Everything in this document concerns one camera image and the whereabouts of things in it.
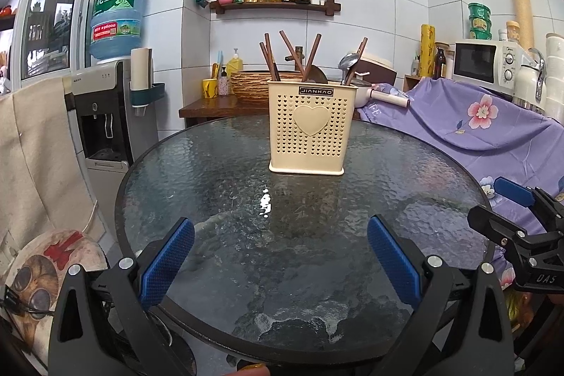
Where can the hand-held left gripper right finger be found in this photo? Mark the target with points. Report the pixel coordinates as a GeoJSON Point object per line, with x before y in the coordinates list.
{"type": "Point", "coordinates": [394, 261]}

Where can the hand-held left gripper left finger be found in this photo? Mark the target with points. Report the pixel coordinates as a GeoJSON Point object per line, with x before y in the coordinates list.
{"type": "Point", "coordinates": [169, 261]}

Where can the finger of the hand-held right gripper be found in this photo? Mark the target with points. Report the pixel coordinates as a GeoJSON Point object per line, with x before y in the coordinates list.
{"type": "Point", "coordinates": [493, 224]}
{"type": "Point", "coordinates": [513, 191]}

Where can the cream plastic utensil holder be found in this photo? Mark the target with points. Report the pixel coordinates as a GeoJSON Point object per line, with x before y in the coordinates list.
{"type": "Point", "coordinates": [310, 147]}

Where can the large metal spoon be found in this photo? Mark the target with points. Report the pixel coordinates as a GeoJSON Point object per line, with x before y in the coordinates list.
{"type": "Point", "coordinates": [348, 61]}

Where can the brown wooden chopstick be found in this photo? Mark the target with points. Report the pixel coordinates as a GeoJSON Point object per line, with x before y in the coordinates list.
{"type": "Point", "coordinates": [291, 52]}
{"type": "Point", "coordinates": [312, 54]}

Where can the brown chopstick with gold band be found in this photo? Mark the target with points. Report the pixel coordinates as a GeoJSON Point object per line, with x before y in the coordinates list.
{"type": "Point", "coordinates": [265, 56]}
{"type": "Point", "coordinates": [269, 48]}

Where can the purple floral cloth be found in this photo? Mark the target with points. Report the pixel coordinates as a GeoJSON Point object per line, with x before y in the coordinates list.
{"type": "Point", "coordinates": [440, 125]}

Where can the white jug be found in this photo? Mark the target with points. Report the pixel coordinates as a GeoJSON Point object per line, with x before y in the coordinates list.
{"type": "Point", "coordinates": [526, 85]}

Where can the white plastic container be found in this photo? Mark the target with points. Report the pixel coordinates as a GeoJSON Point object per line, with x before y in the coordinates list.
{"type": "Point", "coordinates": [556, 72]}

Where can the white microwave oven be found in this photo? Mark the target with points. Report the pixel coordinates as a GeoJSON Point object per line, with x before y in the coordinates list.
{"type": "Point", "coordinates": [473, 61]}

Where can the brown glass bottle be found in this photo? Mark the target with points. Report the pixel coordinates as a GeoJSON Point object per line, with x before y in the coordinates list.
{"type": "Point", "coordinates": [440, 63]}

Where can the small wooden box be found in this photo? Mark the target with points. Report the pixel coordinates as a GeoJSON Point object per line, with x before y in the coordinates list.
{"type": "Point", "coordinates": [409, 83]}

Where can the white electric pot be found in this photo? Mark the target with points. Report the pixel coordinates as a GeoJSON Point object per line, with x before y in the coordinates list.
{"type": "Point", "coordinates": [390, 98]}

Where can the small clear bottle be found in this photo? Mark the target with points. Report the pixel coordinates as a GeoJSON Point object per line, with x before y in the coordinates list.
{"type": "Point", "coordinates": [415, 66]}

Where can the dark wooden counter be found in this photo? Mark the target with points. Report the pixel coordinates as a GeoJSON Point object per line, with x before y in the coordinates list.
{"type": "Point", "coordinates": [211, 107]}

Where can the jar with tan lid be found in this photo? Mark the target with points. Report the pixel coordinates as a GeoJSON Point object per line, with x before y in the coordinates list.
{"type": "Point", "coordinates": [513, 30]}

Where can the yellow wrap roll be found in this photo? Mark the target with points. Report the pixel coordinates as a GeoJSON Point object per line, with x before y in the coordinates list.
{"type": "Point", "coordinates": [428, 50]}

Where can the teal cup holder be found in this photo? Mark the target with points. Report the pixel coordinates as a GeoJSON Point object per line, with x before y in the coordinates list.
{"type": "Point", "coordinates": [154, 92]}

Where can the stacked green containers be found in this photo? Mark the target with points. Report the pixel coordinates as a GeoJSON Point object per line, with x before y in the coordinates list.
{"type": "Point", "coordinates": [479, 21]}

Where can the beige cloth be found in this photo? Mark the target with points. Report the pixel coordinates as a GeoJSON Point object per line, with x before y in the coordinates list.
{"type": "Point", "coordinates": [39, 147]}

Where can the yellow mug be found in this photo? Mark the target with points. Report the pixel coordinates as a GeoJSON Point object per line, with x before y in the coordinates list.
{"type": "Point", "coordinates": [209, 88]}

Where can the brown and white rice cooker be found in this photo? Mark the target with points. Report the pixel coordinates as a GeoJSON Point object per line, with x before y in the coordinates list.
{"type": "Point", "coordinates": [379, 67]}

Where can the floral pump bottle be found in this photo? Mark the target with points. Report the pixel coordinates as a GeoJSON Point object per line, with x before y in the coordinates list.
{"type": "Point", "coordinates": [224, 84]}

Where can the beige rolled mat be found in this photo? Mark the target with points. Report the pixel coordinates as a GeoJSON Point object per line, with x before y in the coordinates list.
{"type": "Point", "coordinates": [522, 1]}

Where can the woven pattern basin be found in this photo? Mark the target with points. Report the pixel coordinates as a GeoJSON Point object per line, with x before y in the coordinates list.
{"type": "Point", "coordinates": [249, 85]}

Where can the grey water dispenser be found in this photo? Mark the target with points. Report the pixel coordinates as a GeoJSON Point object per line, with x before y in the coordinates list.
{"type": "Point", "coordinates": [94, 81]}

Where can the white paper cup tube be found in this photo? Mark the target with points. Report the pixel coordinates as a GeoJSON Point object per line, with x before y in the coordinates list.
{"type": "Point", "coordinates": [140, 67]}

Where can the blue plastic utensil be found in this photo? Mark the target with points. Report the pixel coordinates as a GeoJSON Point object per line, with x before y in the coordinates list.
{"type": "Point", "coordinates": [219, 62]}

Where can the yellow soap pump bottle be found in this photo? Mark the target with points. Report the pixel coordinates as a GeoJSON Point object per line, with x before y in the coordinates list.
{"type": "Point", "coordinates": [235, 62]}

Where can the bronze faucet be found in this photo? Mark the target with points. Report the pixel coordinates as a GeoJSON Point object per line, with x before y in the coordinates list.
{"type": "Point", "coordinates": [299, 50]}

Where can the blue water cooler bottle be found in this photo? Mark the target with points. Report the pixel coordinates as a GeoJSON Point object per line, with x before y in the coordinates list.
{"type": "Point", "coordinates": [116, 19]}

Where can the aluminium sliding window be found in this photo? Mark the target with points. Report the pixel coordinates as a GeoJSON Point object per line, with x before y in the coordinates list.
{"type": "Point", "coordinates": [25, 28]}

